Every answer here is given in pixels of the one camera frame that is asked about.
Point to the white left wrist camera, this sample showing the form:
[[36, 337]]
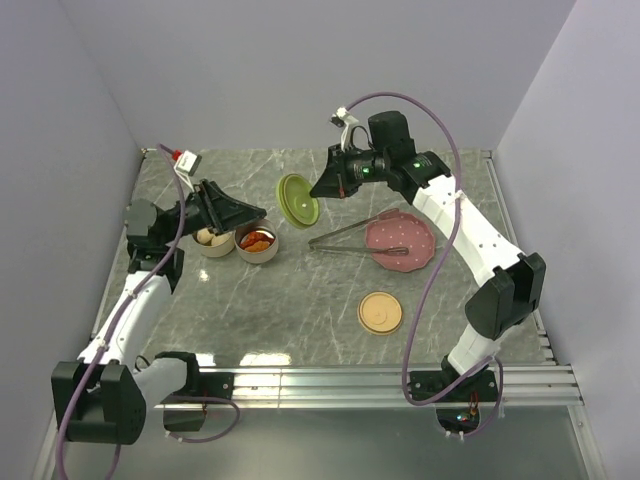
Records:
[[186, 164]]

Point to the beige round lid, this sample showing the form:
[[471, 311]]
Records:
[[380, 313]]

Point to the red sausage piece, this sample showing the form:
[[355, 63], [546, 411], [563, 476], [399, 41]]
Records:
[[256, 235]]

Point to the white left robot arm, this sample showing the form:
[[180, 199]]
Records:
[[97, 397]]

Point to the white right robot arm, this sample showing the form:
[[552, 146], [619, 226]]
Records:
[[509, 281]]

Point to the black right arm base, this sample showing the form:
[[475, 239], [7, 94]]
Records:
[[465, 406]]

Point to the pink dotted plate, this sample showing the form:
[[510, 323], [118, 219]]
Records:
[[400, 229]]

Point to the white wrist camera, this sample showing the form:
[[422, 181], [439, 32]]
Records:
[[186, 164], [349, 126]]

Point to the green round lid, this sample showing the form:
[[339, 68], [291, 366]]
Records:
[[295, 202]]

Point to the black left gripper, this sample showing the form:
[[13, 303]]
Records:
[[219, 211]]

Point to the cream steel round container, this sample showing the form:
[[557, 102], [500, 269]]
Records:
[[215, 252]]

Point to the steamed white bun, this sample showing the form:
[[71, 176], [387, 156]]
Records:
[[220, 240], [204, 237]]

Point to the steel food tongs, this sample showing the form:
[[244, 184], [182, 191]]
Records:
[[340, 240]]

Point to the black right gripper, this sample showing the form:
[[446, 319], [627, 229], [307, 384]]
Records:
[[335, 181]]

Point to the orange fried food piece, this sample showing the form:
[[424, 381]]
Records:
[[258, 246]]

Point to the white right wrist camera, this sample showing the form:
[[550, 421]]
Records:
[[349, 126]]

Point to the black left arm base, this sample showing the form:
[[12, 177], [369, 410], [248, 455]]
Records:
[[200, 395]]

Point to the aluminium mounting rail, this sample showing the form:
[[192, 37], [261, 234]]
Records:
[[315, 396]]

